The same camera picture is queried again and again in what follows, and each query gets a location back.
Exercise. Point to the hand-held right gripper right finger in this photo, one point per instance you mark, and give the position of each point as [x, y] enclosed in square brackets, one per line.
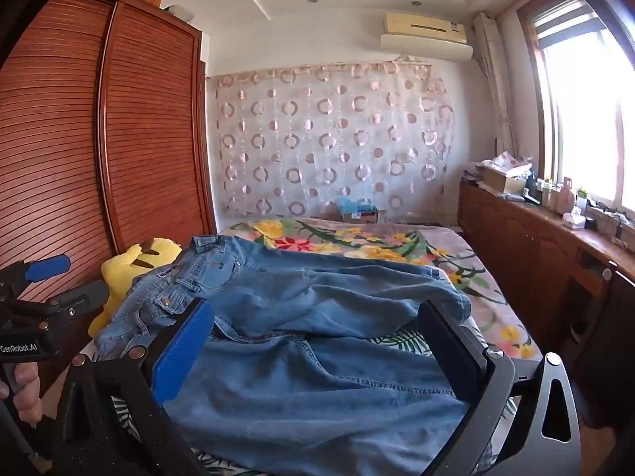
[446, 352]

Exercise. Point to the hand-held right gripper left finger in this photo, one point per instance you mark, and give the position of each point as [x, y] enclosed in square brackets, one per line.
[181, 357]

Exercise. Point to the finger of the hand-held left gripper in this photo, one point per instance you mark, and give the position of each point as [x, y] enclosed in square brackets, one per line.
[79, 301]
[47, 267]

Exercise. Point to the blue denim pants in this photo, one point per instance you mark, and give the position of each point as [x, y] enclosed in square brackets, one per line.
[307, 307]

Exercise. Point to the person's left hand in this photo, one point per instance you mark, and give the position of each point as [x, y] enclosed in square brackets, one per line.
[30, 396]

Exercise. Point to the leaf print bed sheet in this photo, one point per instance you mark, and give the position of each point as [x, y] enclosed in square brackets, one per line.
[397, 343]

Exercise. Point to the yellow plush toy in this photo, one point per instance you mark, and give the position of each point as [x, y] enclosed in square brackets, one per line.
[124, 267]

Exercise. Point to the long wooden cabinet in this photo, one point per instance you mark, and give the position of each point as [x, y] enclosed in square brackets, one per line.
[521, 248]

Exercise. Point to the floral blanket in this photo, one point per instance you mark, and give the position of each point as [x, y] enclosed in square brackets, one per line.
[347, 243]

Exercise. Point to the small cardboard box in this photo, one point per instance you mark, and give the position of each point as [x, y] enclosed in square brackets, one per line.
[364, 217]

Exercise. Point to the light blue cloth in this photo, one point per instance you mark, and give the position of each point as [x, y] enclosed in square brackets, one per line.
[353, 204]

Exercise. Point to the open cardboard box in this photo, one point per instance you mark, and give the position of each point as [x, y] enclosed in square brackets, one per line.
[503, 181]

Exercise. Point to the white tissue box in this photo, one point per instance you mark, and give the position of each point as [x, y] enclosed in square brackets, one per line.
[573, 220]

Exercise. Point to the row of small bottles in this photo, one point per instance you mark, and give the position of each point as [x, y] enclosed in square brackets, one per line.
[555, 193]

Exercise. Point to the white paper bag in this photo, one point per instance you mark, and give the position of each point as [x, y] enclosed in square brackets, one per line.
[511, 160]

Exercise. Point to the circle-patterned sheer curtain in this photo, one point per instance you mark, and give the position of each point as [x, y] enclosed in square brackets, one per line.
[322, 148]

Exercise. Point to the wooden framed window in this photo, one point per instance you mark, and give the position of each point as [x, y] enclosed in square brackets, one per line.
[580, 109]

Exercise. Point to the white wrapped pipe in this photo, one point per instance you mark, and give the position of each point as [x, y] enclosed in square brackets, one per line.
[493, 74]

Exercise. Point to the cream wall air conditioner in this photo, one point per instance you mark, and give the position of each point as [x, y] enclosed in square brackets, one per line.
[426, 34]

